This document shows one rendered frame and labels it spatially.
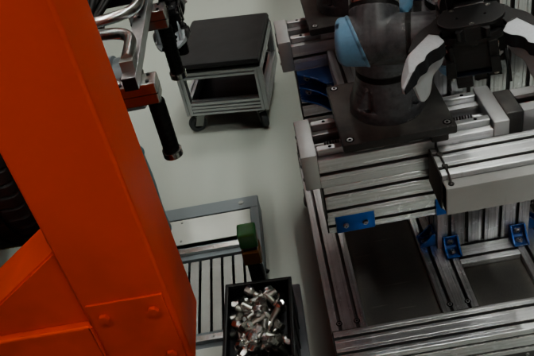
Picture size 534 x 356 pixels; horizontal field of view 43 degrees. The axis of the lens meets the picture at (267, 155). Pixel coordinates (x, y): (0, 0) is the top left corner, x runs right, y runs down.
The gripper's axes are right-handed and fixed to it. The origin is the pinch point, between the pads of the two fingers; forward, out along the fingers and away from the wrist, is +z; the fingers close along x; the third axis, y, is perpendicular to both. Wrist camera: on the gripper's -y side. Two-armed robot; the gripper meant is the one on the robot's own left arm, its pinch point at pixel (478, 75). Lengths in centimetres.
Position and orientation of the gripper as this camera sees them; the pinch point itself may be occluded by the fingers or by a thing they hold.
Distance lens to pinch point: 70.2
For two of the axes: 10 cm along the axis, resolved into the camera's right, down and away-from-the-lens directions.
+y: 3.0, 7.6, 5.7
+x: -9.4, 1.3, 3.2
